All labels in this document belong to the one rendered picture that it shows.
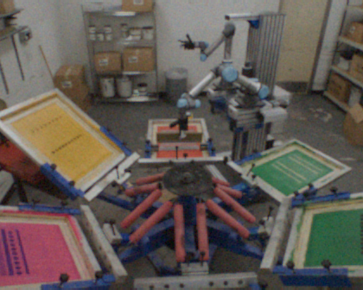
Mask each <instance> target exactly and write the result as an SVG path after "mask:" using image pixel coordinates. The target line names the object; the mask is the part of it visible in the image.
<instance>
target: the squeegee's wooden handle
mask: <svg viewBox="0 0 363 290"><path fill-rule="evenodd" d="M184 135H186V136H184V137H183V138H182V140H199V141H203V132H184ZM156 140H157V141H160V140H180V132H173V133H156Z"/></svg>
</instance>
